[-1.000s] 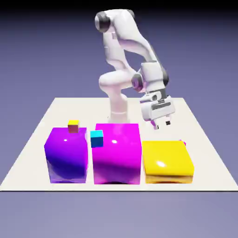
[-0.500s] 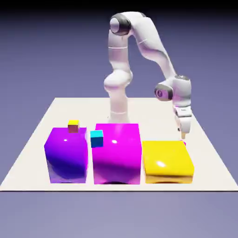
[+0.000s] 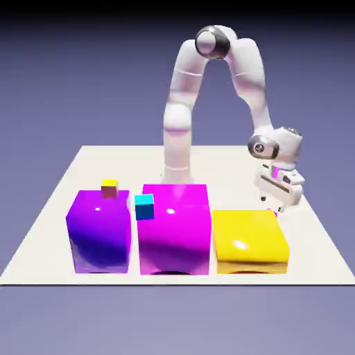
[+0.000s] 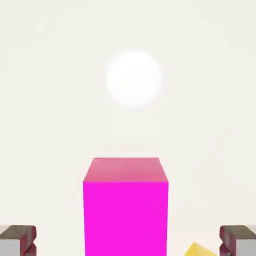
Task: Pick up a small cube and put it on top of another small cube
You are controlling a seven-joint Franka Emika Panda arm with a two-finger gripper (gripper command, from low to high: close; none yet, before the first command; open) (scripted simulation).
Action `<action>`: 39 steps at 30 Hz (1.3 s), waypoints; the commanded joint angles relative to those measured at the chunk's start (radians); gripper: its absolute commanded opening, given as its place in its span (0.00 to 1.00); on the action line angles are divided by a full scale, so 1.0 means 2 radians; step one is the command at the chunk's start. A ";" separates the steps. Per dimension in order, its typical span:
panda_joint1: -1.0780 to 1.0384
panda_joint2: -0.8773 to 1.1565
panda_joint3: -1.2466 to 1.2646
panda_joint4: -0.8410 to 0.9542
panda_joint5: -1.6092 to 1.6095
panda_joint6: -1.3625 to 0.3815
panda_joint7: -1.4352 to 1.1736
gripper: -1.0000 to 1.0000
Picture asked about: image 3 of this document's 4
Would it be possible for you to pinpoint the large yellow box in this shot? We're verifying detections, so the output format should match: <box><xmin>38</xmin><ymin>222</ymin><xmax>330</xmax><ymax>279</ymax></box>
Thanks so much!
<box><xmin>211</xmin><ymin>209</ymin><xmax>291</xmax><ymax>275</ymax></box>

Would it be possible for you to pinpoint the small yellow cube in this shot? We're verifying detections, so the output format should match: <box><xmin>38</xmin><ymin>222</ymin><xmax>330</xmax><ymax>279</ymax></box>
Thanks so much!
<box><xmin>101</xmin><ymin>178</ymin><xmax>119</xmax><ymax>200</ymax></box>

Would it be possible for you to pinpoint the small cyan cube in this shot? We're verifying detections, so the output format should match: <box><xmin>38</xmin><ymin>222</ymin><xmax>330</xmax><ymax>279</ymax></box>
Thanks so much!
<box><xmin>134</xmin><ymin>193</ymin><xmax>155</xmax><ymax>221</ymax></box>

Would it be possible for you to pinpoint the large purple box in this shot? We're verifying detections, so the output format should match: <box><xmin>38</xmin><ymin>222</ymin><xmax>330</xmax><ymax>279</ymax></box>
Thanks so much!
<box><xmin>65</xmin><ymin>189</ymin><xmax>132</xmax><ymax>275</ymax></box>

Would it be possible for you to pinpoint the large magenta box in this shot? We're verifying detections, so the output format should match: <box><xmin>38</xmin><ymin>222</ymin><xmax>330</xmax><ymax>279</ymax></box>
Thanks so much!
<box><xmin>137</xmin><ymin>183</ymin><xmax>212</xmax><ymax>276</ymax></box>

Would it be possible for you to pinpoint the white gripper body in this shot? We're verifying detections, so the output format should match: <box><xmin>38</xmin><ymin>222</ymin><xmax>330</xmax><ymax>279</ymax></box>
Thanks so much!
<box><xmin>253</xmin><ymin>172</ymin><xmax>304</xmax><ymax>208</ymax></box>

